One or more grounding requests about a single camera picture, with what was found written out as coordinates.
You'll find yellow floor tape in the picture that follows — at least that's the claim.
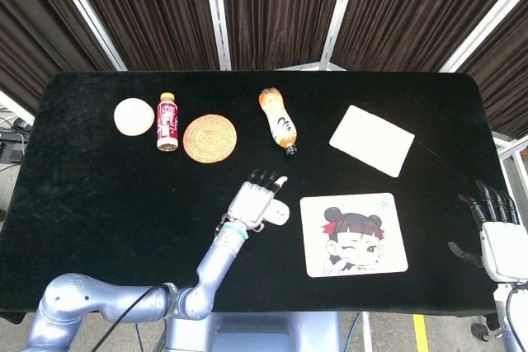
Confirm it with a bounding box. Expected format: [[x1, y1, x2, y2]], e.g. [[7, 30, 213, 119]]
[[412, 313, 428, 352]]

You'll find white smiley face plate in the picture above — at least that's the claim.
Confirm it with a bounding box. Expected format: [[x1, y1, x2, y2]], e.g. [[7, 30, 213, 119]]
[[262, 199, 290, 226]]

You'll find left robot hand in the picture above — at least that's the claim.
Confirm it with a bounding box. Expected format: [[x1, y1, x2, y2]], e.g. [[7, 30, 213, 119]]
[[224, 168, 290, 232]]

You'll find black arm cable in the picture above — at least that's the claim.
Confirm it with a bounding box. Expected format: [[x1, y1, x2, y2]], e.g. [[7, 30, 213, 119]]
[[505, 283, 528, 331], [105, 284, 174, 352]]

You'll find silver robot torso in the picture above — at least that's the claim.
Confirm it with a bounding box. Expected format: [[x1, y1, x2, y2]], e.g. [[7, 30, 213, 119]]
[[164, 311, 343, 352]]

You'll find brown pleated curtain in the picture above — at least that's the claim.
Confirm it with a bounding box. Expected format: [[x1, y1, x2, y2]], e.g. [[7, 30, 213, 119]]
[[457, 0, 528, 138], [0, 0, 116, 116], [332, 0, 528, 73], [218, 0, 351, 72], [61, 0, 222, 72]]

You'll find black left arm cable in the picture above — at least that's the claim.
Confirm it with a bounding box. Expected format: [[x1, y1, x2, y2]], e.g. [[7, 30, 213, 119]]
[[105, 284, 174, 352]]

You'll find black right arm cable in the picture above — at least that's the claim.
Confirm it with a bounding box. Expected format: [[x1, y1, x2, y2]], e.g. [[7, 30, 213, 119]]
[[505, 283, 528, 331]]

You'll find cartoon girl mouse pad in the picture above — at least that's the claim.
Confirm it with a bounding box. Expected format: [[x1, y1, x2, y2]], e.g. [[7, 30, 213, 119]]
[[299, 192, 409, 279]]

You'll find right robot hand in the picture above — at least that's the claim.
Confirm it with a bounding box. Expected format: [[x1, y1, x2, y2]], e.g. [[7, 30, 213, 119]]
[[447, 179, 528, 284]]

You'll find black floor electronics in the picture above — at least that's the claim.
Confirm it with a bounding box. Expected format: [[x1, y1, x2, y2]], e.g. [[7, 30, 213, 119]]
[[0, 116, 31, 163]]

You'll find white folded towel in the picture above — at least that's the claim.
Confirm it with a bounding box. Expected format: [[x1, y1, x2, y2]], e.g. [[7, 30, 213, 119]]
[[328, 105, 416, 179]]

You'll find black caster wheel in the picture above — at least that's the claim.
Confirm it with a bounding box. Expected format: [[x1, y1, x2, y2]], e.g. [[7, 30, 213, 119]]
[[469, 313, 501, 340]]

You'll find white upturned bowl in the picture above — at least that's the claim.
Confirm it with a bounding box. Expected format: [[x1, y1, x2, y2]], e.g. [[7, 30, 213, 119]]
[[113, 97, 156, 137]]

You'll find black velvet tablecloth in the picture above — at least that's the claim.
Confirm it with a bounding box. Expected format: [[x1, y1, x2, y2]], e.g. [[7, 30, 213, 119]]
[[0, 70, 511, 324]]

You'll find orange juice bottle black cap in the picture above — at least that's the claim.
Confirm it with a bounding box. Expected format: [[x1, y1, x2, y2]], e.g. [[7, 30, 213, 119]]
[[258, 87, 299, 157]]

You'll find white frame post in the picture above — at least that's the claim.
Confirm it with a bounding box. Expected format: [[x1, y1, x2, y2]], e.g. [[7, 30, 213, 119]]
[[318, 0, 364, 72], [438, 0, 528, 73], [0, 90, 36, 122], [44, 0, 128, 72], [200, 0, 233, 72]]

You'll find white table leg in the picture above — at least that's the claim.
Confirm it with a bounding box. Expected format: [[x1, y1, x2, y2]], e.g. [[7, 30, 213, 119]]
[[361, 311, 374, 352]]

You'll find red label drink bottle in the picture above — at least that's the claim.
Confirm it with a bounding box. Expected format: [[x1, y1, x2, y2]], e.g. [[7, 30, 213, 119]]
[[156, 92, 180, 152]]

